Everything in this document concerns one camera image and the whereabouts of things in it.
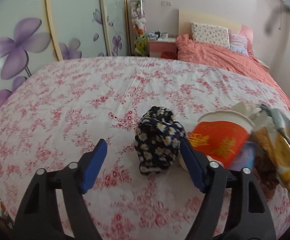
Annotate navy daisy print cloth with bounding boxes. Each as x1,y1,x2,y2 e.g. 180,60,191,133
134,106,186,176

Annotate purple foil packet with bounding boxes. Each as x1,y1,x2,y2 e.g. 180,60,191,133
229,141,256,171

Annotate snack wrapper packet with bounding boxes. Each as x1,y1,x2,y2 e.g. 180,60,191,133
231,102,290,200

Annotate red paper cup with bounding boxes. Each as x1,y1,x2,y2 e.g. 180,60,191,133
188,111,255,168

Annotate floral pink tablecloth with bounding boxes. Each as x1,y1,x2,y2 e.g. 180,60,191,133
0,57,290,239

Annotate bed with coral duvet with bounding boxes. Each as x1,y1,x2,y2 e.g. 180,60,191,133
176,9,290,111

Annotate pink striped pillow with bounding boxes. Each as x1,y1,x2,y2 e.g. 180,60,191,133
229,30,249,56

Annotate floral white pillow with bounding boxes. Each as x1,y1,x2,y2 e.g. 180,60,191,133
191,22,230,49

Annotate pink white nightstand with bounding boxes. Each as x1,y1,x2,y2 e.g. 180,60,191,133
149,38,178,60

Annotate wardrobe with purple flowers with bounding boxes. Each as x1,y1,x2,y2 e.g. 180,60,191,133
0,0,129,107

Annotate clear tube of plush toys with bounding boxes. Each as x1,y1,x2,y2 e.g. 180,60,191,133
130,0,148,57

